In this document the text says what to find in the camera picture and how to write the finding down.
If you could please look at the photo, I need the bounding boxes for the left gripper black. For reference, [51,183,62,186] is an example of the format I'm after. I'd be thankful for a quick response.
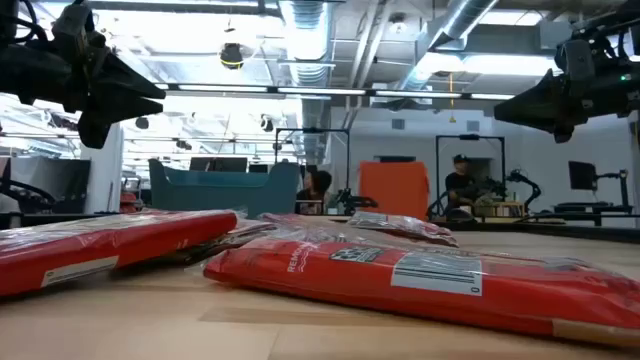
[0,39,167,150]

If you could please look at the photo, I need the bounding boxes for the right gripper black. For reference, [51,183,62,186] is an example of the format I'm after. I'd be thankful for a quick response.
[493,45,640,145]

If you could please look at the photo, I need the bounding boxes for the red popcorn bag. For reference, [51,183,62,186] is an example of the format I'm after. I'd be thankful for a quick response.
[0,208,239,297]
[348,210,460,248]
[202,222,640,348]
[258,213,352,236]

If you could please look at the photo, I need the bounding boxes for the black monitor on arm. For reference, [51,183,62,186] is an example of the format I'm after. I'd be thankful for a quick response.
[567,160,599,192]

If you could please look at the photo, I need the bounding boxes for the white pillar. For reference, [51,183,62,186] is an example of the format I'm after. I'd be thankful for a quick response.
[79,123,125,216]

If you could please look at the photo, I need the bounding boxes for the dark grey covered chair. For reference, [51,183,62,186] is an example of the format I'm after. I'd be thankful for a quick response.
[8,156,93,216]

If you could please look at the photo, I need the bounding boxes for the black background desk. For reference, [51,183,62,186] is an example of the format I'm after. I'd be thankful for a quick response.
[551,201,635,227]

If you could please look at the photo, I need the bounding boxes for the red background object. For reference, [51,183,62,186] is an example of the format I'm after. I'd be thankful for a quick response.
[118,191,145,215]

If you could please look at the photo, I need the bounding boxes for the wooden background box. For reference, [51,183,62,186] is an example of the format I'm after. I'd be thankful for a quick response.
[471,199,527,219]

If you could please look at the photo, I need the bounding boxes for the person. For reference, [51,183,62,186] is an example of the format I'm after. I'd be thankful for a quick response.
[443,153,484,222]
[294,169,334,217]

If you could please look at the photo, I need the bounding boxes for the black desk monitors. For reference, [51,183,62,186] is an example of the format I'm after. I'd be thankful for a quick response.
[188,156,249,173]

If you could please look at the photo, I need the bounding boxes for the teal plastic basket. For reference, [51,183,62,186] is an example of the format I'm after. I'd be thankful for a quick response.
[147,158,302,220]

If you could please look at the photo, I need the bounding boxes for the orange panel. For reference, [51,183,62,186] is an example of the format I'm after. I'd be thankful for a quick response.
[358,160,432,222]

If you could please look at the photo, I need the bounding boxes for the long ceiling light strip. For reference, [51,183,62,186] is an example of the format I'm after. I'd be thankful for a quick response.
[153,82,516,102]

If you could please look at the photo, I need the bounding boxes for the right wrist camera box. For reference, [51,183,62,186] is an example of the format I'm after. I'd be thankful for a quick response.
[555,38,597,99]

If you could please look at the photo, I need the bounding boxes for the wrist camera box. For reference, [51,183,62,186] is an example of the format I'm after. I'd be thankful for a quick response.
[555,38,597,99]
[51,1,97,52]

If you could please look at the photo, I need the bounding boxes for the black background frame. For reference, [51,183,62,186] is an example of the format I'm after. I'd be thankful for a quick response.
[435,133,507,221]
[274,126,352,204]

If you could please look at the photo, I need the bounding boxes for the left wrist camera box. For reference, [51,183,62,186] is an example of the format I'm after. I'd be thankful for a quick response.
[51,1,97,52]

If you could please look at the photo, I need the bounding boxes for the round ceiling camera dome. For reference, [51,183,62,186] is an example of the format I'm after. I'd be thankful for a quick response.
[219,41,246,71]

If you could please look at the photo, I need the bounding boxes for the silver ventilation duct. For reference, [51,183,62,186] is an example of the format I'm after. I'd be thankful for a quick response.
[398,0,501,97]

